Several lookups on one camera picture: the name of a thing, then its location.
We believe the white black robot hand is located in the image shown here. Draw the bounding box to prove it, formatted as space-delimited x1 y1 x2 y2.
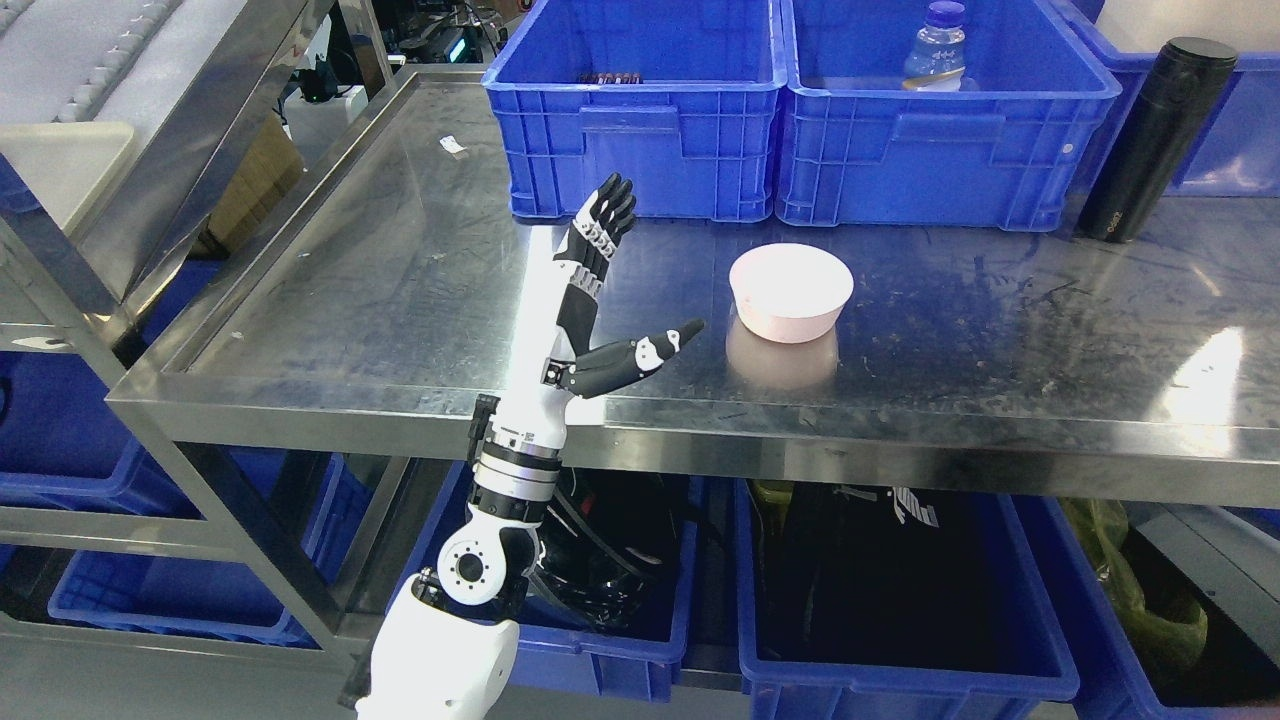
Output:
481 173 705 474

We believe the pink ikea bowl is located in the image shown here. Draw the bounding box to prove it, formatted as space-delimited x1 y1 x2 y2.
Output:
728 243 855 345

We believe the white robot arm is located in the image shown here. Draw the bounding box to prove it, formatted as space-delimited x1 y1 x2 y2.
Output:
355 442 561 719

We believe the blue bin under table middle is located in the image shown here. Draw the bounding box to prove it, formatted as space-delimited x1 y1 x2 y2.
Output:
733 480 1082 719

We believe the blue bin under table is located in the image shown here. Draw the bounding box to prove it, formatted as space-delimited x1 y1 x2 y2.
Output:
396 460 701 703
733 480 1082 719

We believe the steel shelf rack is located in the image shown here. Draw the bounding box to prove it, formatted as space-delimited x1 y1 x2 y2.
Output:
3 1 413 673

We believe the blue bin under table left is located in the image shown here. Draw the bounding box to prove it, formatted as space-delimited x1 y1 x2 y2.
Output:
396 460 701 703

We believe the blue crate left on table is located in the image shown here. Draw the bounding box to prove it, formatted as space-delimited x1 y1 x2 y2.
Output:
483 1 786 223

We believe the blue crate on table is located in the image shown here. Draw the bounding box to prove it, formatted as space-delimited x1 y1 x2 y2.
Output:
774 1 1120 232
483 1 786 223

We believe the blue crate right on table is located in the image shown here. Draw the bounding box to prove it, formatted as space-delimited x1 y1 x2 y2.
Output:
774 1 1120 232

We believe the clear plastic water bottle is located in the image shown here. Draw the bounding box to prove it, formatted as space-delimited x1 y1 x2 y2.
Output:
901 1 966 92

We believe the cream plastic tray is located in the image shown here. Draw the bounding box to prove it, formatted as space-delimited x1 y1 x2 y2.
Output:
1 120 138 241

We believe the black thermos flask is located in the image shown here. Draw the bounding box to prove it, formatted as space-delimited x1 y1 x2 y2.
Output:
1073 36 1239 243

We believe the blue crate far right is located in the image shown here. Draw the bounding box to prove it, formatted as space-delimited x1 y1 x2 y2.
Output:
1050 0 1280 199

